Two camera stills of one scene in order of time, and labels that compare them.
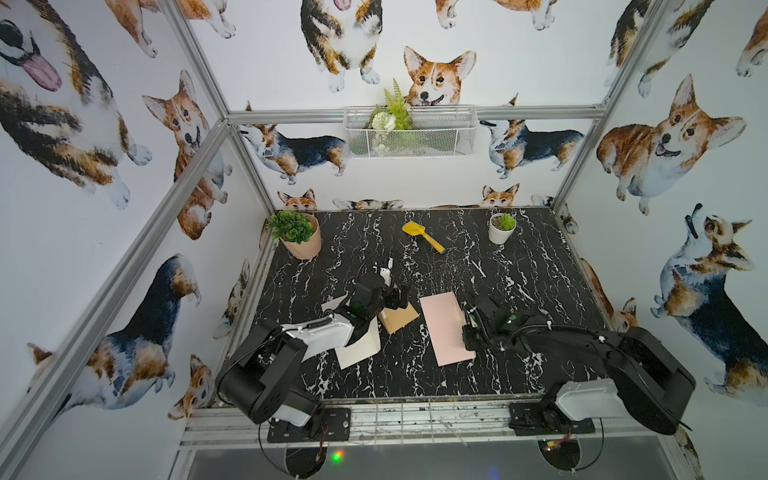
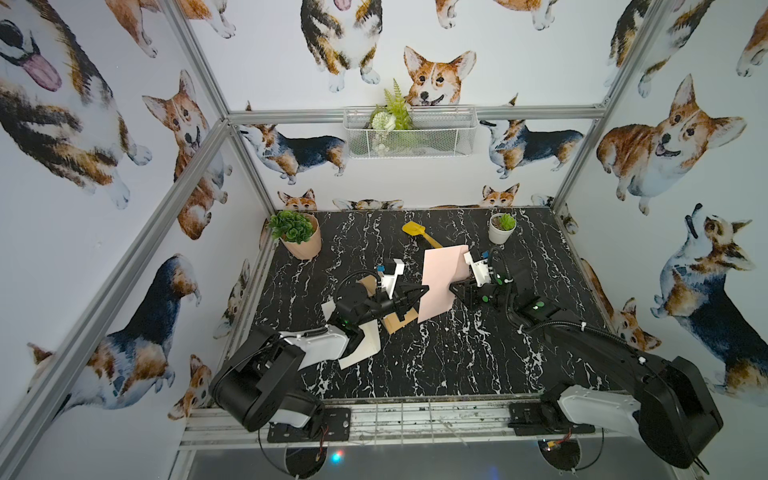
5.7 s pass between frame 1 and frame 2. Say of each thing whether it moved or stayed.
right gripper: moved
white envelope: stayed
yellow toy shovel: stayed
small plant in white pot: stayed
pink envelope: moved
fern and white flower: stayed
